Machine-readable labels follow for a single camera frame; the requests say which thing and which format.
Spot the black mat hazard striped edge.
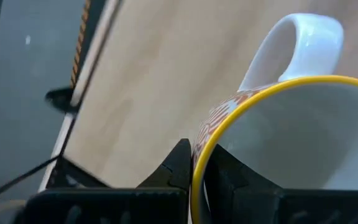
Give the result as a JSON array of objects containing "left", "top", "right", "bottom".
[{"left": 69, "top": 0, "right": 110, "bottom": 91}]

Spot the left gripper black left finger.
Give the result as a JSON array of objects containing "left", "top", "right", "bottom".
[{"left": 20, "top": 139, "right": 193, "bottom": 224}]

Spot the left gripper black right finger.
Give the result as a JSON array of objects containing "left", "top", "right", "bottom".
[{"left": 203, "top": 144, "right": 358, "bottom": 224}]

